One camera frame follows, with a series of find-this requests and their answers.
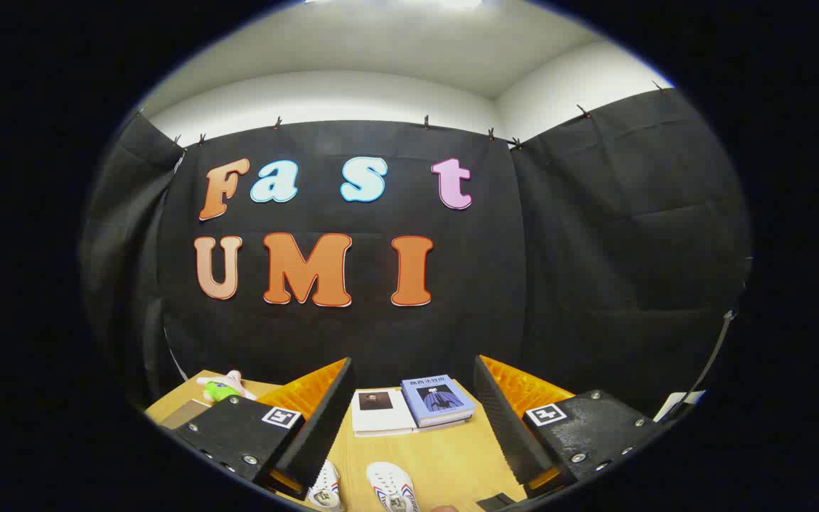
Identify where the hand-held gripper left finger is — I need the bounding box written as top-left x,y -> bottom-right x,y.
171,357 -> 355,501

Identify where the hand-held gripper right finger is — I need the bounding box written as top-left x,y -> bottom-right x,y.
473,354 -> 666,498

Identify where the white shoe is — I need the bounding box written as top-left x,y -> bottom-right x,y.
366,462 -> 421,512
306,460 -> 345,511

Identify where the white book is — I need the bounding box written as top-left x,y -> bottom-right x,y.
351,388 -> 419,437

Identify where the blue book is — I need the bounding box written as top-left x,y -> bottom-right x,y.
401,375 -> 476,429

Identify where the pink and green plush toy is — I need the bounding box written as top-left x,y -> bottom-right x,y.
196,370 -> 258,403

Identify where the row of black clips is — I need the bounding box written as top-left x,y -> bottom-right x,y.
136,80 -> 668,151

